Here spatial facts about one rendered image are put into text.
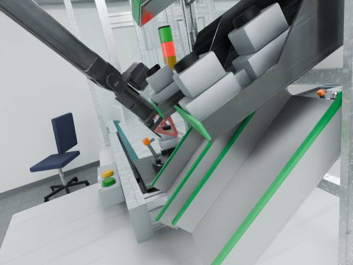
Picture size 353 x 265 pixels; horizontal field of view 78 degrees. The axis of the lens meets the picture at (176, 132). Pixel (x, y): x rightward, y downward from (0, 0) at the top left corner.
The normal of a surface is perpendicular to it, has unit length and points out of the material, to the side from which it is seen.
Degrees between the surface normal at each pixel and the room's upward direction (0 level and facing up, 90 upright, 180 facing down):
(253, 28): 90
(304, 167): 90
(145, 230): 90
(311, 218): 0
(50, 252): 0
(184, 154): 90
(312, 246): 0
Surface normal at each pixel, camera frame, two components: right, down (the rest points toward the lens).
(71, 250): -0.18, -0.94
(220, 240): -0.81, -0.51
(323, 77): -0.92, 0.26
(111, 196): 0.34, 0.20
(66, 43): 0.58, 0.33
